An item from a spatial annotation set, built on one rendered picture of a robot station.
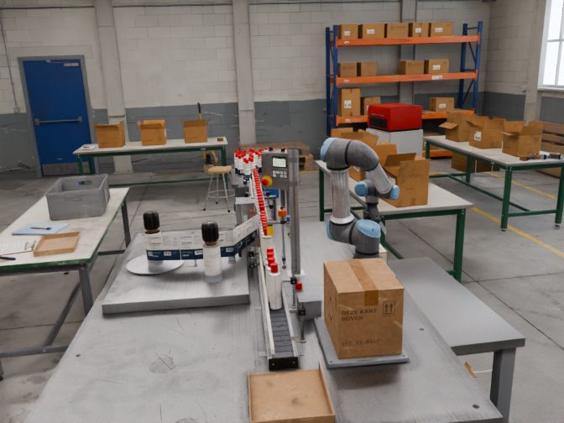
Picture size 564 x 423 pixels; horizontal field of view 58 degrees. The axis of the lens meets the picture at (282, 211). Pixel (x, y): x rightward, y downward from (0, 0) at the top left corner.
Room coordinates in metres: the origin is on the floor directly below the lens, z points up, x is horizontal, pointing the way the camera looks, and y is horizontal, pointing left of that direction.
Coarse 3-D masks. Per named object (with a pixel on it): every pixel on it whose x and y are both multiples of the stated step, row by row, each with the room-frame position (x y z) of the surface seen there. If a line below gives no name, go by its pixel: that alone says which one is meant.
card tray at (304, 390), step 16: (320, 368) 1.58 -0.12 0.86; (256, 384) 1.53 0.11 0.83; (272, 384) 1.53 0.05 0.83; (288, 384) 1.53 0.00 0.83; (304, 384) 1.52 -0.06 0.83; (320, 384) 1.52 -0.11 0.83; (256, 400) 1.45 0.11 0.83; (272, 400) 1.44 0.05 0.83; (288, 400) 1.44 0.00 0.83; (304, 400) 1.44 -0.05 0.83; (320, 400) 1.43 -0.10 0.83; (256, 416) 1.37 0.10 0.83; (272, 416) 1.36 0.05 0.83; (288, 416) 1.36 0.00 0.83; (304, 416) 1.31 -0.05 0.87; (320, 416) 1.31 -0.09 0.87
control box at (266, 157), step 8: (264, 152) 2.56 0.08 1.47; (272, 152) 2.54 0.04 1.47; (264, 160) 2.55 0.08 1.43; (288, 160) 2.48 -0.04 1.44; (264, 168) 2.55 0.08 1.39; (272, 168) 2.53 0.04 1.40; (280, 168) 2.50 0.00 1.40; (288, 168) 2.48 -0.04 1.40; (264, 176) 2.55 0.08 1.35; (272, 176) 2.53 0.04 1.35; (288, 176) 2.48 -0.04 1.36; (272, 184) 2.53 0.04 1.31; (280, 184) 2.51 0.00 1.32; (288, 184) 2.48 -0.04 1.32
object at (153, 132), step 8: (152, 120) 7.96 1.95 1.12; (160, 120) 7.97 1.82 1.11; (144, 128) 7.61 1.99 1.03; (152, 128) 7.63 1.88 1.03; (160, 128) 7.65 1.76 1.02; (144, 136) 7.62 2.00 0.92; (152, 136) 7.63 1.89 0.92; (160, 136) 7.64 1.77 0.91; (144, 144) 7.62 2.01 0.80; (152, 144) 7.63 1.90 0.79; (160, 144) 7.64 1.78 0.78
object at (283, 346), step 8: (264, 272) 2.41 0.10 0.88; (272, 312) 1.97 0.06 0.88; (280, 312) 1.97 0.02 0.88; (272, 320) 1.91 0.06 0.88; (280, 320) 1.90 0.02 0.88; (272, 328) 1.84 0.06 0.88; (280, 328) 1.83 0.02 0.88; (288, 328) 1.83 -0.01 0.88; (280, 336) 1.78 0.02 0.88; (288, 336) 1.77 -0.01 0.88; (280, 344) 1.71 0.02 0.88; (288, 344) 1.71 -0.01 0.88; (280, 352) 1.66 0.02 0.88; (288, 352) 1.65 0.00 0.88
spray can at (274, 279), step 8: (272, 264) 2.01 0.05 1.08; (272, 272) 2.00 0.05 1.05; (272, 280) 1.99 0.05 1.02; (280, 280) 2.01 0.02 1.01; (272, 288) 2.00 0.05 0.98; (280, 288) 2.01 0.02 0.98; (272, 296) 2.00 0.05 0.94; (280, 296) 2.01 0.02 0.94; (272, 304) 2.00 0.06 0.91; (280, 304) 2.00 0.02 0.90
